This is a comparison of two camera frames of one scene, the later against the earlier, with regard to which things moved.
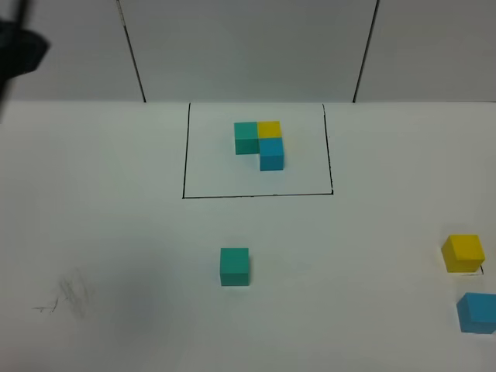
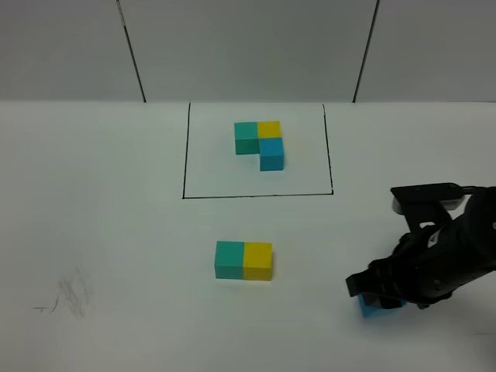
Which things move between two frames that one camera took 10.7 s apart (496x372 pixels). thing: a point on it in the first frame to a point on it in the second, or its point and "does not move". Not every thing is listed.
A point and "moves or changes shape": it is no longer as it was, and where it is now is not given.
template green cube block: (246, 135) does not move
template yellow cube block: (269, 129) does not move
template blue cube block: (271, 153) does not move
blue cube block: (477, 313) to (369, 311)
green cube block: (234, 266) moves or changes shape
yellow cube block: (463, 253) moves or changes shape
